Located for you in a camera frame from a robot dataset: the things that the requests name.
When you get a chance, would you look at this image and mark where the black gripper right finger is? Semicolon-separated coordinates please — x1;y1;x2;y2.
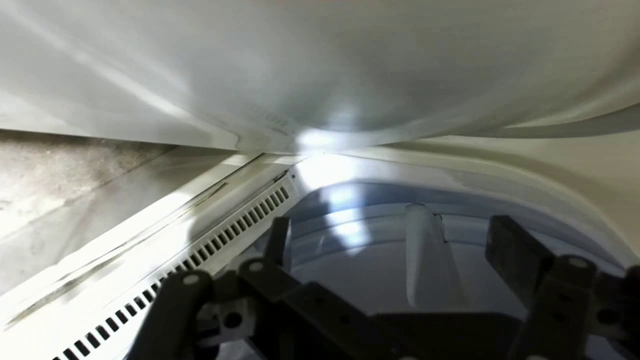
483;214;640;360

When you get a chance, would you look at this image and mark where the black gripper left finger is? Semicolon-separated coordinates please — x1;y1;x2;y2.
123;214;376;360

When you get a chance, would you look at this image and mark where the white washing machine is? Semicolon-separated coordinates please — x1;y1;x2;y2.
0;127;640;360

